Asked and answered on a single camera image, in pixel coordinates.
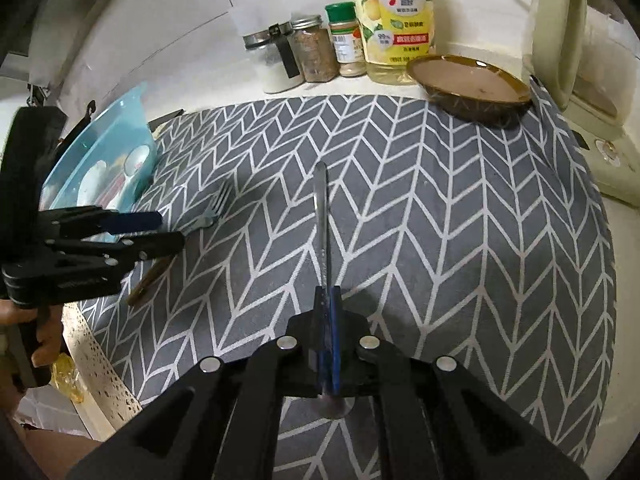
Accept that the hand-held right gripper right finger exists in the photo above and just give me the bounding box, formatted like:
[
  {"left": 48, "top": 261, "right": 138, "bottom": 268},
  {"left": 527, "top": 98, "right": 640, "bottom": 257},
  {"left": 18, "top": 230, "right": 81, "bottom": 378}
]
[{"left": 327, "top": 285, "right": 591, "bottom": 480}]

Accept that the metal-lid glass spice jar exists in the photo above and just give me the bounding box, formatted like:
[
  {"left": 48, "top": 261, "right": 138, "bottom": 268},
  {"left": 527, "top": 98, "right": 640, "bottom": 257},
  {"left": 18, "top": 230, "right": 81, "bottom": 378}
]
[{"left": 287, "top": 14, "right": 340, "bottom": 84}]

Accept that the black wok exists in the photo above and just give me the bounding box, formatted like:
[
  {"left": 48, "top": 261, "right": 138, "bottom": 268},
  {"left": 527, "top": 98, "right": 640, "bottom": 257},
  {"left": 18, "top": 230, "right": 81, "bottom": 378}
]
[{"left": 62, "top": 101, "right": 97, "bottom": 153}]

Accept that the metal spoon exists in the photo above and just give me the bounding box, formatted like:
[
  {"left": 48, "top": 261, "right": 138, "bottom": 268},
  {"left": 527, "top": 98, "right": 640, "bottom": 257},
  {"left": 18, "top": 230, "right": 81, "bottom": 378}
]
[{"left": 311, "top": 160, "right": 357, "bottom": 420}]

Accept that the grey herringbone cloth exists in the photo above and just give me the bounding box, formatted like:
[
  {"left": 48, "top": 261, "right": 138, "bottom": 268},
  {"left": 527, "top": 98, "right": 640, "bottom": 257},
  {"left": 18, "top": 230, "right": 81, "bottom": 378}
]
[{"left": 62, "top": 80, "right": 617, "bottom": 480}]

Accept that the blue plastic bowl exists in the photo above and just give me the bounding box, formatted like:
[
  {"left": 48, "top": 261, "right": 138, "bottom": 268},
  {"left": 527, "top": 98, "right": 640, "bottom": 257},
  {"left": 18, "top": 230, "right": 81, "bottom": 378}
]
[{"left": 39, "top": 81, "right": 158, "bottom": 216}]

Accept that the brown ceramic plate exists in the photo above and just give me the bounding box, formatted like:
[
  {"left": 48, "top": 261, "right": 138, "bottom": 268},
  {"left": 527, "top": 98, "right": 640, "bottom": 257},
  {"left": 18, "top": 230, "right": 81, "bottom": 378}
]
[{"left": 406, "top": 54, "right": 533, "bottom": 128}]

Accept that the green-lid spice jar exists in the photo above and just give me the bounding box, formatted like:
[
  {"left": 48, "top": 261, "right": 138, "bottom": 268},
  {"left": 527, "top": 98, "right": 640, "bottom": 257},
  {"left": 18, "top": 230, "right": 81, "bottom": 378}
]
[{"left": 325, "top": 1, "right": 368, "bottom": 79}]

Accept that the yellow plastic wrapper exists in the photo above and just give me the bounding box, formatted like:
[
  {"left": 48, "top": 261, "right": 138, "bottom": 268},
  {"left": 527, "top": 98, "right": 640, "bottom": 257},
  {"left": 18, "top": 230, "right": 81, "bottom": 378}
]
[{"left": 51, "top": 351, "right": 85, "bottom": 403}]

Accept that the brown apron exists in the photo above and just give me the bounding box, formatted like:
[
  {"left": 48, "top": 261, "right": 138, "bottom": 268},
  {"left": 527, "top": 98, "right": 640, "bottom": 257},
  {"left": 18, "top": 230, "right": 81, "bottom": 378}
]
[{"left": 12, "top": 420, "right": 108, "bottom": 480}]

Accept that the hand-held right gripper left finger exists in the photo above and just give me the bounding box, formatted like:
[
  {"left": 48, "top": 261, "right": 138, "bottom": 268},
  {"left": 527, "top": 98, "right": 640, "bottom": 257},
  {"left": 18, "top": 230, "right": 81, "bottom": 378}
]
[{"left": 65, "top": 285, "right": 331, "bottom": 480}]

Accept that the person's left hand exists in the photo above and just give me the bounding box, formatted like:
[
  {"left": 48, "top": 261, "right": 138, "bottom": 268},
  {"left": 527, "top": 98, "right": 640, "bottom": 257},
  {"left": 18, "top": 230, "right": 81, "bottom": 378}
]
[{"left": 0, "top": 297, "right": 63, "bottom": 368}]

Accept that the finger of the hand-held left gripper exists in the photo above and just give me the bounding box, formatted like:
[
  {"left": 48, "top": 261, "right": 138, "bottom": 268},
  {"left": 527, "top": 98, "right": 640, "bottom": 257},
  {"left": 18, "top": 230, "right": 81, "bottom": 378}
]
[
  {"left": 42, "top": 206, "right": 163, "bottom": 241},
  {"left": 47, "top": 232, "right": 186, "bottom": 281}
]

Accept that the yellow dish soap bottle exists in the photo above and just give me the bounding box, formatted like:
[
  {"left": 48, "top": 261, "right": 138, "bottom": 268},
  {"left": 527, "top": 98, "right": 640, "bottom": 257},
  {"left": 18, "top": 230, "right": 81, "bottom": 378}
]
[{"left": 347, "top": 0, "right": 432, "bottom": 86}]

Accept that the cream glass kettle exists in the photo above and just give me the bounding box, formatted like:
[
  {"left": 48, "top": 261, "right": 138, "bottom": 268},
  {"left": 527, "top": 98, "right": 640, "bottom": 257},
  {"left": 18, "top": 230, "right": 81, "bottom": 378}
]
[{"left": 520, "top": 0, "right": 640, "bottom": 128}]

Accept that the clamp-lid glass salt jar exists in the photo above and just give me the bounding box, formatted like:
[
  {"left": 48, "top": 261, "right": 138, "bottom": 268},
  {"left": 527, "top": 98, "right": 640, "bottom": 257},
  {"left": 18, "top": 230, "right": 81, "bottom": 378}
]
[{"left": 230, "top": 0, "right": 306, "bottom": 95}]

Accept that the wood-handled fork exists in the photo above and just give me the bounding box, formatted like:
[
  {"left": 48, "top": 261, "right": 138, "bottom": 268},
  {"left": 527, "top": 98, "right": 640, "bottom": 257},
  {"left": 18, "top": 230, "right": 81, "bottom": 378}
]
[{"left": 126, "top": 181, "right": 235, "bottom": 307}]

